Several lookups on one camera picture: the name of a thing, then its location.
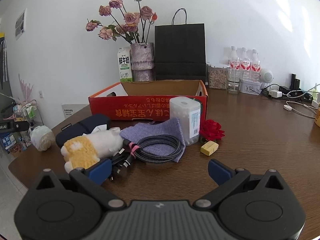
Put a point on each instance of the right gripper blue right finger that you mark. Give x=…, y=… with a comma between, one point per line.
x=225, y=176

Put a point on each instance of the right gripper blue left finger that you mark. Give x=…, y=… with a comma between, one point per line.
x=94, y=175

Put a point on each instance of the orange white plush toy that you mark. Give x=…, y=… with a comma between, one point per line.
x=88, y=149

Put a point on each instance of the navy blue pouch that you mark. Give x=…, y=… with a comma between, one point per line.
x=84, y=126

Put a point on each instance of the translucent cotton swab box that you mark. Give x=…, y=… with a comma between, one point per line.
x=188, y=111

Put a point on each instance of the black charger plug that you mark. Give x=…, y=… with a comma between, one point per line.
x=118, y=161

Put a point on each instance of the yellow eraser block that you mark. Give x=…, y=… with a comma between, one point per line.
x=209, y=148

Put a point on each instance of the red fabric flower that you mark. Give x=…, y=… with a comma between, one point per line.
x=211, y=131

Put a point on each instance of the purple cloth bag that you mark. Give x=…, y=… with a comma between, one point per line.
x=155, y=143

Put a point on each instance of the red cardboard box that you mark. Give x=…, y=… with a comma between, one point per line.
x=146, y=100

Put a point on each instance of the white tin box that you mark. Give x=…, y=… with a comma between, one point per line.
x=250, y=87

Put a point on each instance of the white power adapter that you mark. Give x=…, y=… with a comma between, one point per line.
x=275, y=93

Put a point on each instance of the empty glass cup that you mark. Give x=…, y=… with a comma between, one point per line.
x=233, y=83

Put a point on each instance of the clear jar with pellets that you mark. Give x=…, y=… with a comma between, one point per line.
x=217, y=76

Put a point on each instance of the left red label bottle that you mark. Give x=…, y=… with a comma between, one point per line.
x=234, y=65

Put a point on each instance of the red label bottle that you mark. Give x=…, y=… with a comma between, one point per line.
x=234, y=65
x=245, y=64
x=255, y=66

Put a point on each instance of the middle red label bottle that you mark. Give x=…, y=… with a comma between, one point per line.
x=245, y=64

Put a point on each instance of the right red label bottle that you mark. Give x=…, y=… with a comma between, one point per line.
x=255, y=66

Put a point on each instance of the white round speaker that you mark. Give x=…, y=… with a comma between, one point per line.
x=266, y=76

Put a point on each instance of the black device stand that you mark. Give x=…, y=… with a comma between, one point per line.
x=295, y=82

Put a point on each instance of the green white milk carton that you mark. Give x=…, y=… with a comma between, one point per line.
x=124, y=63

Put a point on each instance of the purple ceramic vase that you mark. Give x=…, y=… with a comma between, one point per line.
x=142, y=61

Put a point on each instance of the black paper bag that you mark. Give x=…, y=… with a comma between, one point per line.
x=180, y=52

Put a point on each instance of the dried pink rose bouquet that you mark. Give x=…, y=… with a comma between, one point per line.
x=133, y=27

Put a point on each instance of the metal wire shelf rack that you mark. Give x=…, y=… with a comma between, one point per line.
x=27, y=111

